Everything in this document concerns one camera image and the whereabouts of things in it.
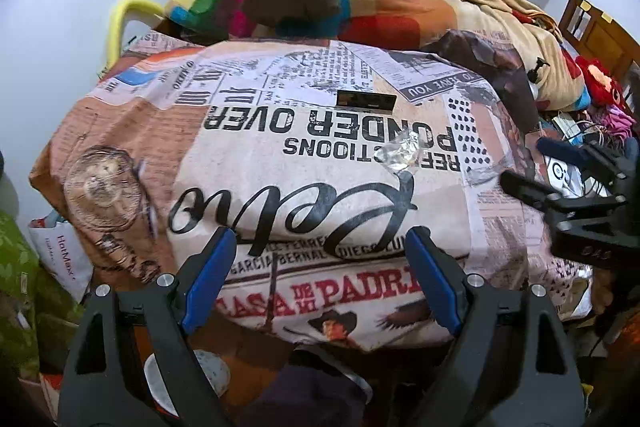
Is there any yellow foam tube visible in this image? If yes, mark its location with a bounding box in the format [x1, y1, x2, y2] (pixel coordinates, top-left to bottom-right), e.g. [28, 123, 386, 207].
[105, 0, 164, 70]

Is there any beige blanket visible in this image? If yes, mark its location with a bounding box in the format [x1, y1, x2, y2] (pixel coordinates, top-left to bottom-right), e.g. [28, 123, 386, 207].
[444, 0, 591, 112]

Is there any newspaper print bedspread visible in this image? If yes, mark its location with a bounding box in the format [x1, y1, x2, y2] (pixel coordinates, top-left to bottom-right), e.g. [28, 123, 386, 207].
[29, 31, 590, 351]

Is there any wooden headboard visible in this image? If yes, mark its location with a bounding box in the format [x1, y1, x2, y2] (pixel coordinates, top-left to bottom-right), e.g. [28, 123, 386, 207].
[559, 0, 639, 83]

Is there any green leaf gift bag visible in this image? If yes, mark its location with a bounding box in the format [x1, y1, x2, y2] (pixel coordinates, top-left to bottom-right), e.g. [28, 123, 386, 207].
[0, 212, 84, 381]

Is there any colourful patchwork blanket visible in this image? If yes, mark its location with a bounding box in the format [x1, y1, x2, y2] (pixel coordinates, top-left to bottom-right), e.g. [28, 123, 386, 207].
[164, 0, 461, 50]

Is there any black rectangular card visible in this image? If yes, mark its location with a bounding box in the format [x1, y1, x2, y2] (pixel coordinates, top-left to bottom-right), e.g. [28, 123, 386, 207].
[336, 90, 397, 113]

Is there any white plastic shopping bag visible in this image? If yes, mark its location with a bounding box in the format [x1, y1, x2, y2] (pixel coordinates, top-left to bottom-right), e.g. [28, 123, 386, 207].
[28, 210, 93, 303]

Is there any white trash bin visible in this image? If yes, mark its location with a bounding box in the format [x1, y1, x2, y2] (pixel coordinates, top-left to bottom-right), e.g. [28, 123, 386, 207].
[143, 349, 231, 418]

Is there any red plush toy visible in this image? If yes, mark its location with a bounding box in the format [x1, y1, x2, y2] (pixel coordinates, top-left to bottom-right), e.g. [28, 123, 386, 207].
[575, 55, 625, 109]

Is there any clear crumpled plastic wrapper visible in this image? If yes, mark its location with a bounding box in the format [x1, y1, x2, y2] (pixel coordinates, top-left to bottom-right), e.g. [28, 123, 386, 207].
[375, 130, 424, 176]

